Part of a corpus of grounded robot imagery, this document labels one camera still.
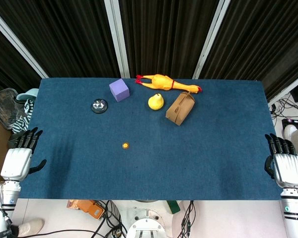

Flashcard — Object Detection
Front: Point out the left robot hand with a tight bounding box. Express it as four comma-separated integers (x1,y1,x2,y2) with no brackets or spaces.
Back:
0,127,47,181

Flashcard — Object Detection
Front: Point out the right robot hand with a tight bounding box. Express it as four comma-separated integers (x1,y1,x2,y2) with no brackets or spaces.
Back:
264,133,298,188

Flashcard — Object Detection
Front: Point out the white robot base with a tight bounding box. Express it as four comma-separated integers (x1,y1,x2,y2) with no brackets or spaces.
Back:
120,200,173,238

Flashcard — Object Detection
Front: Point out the white sneaker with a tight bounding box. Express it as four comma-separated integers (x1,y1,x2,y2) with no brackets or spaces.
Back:
284,124,298,141

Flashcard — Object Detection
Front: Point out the striped cloth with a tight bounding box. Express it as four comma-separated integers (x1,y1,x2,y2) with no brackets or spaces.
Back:
11,98,34,134

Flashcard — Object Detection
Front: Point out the clear plastic container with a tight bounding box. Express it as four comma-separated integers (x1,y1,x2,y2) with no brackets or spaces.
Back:
0,88,20,130

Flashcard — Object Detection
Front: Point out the teal cap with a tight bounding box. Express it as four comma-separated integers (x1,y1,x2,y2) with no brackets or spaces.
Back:
16,88,40,104

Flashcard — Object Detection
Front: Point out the white shoe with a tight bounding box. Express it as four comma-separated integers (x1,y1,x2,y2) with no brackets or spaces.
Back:
16,218,45,238

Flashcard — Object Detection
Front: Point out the green object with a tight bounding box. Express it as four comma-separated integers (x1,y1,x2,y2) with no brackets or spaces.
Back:
166,200,181,215

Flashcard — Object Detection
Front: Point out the brown paper box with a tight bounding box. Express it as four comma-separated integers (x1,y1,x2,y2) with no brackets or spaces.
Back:
165,91,196,126

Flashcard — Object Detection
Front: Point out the purple foam cube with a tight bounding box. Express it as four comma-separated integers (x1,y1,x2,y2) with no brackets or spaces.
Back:
109,78,130,103

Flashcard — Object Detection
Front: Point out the blue table mat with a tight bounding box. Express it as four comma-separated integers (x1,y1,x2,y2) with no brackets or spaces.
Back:
19,78,282,201

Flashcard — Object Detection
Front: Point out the yellow pear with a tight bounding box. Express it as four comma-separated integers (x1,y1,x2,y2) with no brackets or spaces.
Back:
148,93,165,111

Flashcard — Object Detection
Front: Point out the yellow rubber chicken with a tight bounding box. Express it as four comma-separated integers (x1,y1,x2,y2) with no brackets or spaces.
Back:
135,73,203,94

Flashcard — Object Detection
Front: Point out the black cable bundle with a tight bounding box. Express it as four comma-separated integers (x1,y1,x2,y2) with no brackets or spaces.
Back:
180,200,197,238

